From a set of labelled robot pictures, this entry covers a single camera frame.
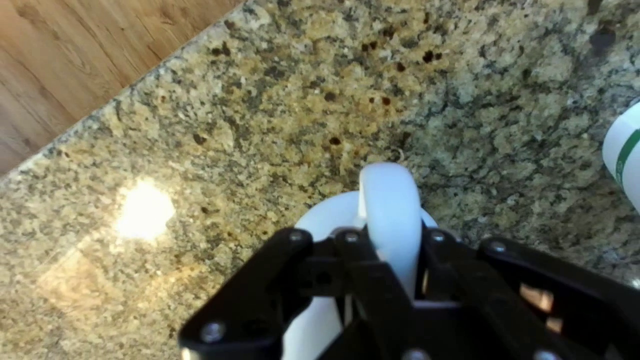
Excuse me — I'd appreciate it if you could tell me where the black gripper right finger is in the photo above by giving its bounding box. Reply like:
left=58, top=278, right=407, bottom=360
left=417, top=224, right=640, bottom=360

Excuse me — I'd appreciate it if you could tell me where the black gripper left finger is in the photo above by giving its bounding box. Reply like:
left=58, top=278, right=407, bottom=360
left=178, top=225, right=417, bottom=360

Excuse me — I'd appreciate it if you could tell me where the white measuring cup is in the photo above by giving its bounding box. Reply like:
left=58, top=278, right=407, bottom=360
left=283, top=161, right=440, bottom=360

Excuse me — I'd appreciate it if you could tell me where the white paper cup green stripe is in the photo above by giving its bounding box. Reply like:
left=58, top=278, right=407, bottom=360
left=601, top=97, right=640, bottom=215

